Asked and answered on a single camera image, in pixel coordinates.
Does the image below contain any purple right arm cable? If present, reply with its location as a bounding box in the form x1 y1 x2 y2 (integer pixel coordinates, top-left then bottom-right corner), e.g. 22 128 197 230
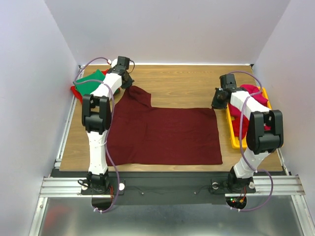
227 71 273 212

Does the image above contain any magenta t shirt in tray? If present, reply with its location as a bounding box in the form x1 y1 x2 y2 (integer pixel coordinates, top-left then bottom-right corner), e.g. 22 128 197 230
228 84 270 119

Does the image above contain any red folded t shirt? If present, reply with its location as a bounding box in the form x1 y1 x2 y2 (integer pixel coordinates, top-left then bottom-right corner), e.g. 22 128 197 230
70 70 108 103

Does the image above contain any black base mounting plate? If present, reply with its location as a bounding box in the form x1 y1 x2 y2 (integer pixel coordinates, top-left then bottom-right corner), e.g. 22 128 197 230
50 169 241 209

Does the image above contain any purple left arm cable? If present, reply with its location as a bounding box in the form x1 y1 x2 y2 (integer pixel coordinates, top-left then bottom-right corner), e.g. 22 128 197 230
73 57 124 214

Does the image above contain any yellow plastic tray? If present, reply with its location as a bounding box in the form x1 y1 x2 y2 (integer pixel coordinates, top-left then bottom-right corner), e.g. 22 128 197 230
226 85 271 149

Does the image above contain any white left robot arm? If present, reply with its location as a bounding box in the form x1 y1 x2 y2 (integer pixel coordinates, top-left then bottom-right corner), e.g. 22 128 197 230
74 56 134 195

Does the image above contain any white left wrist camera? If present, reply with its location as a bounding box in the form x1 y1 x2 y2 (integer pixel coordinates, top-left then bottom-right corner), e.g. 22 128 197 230
108 58 118 67

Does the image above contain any red t shirt in tray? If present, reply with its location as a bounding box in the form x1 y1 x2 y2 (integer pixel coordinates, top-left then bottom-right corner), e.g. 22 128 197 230
232 117 249 139

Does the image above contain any maroon t shirt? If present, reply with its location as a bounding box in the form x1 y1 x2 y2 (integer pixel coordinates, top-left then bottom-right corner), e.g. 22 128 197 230
107 86 222 165

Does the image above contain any green folded t shirt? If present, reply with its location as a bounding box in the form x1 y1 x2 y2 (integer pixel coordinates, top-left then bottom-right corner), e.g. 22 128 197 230
73 69 121 95

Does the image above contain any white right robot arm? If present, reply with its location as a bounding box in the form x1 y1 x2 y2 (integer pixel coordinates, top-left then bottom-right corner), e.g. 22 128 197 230
212 72 284 192

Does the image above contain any aluminium frame rail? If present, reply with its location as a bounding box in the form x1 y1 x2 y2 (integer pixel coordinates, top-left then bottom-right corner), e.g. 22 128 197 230
39 176 305 198

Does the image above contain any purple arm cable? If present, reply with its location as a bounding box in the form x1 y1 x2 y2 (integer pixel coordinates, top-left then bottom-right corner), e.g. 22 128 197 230
227 71 273 212
73 57 124 214

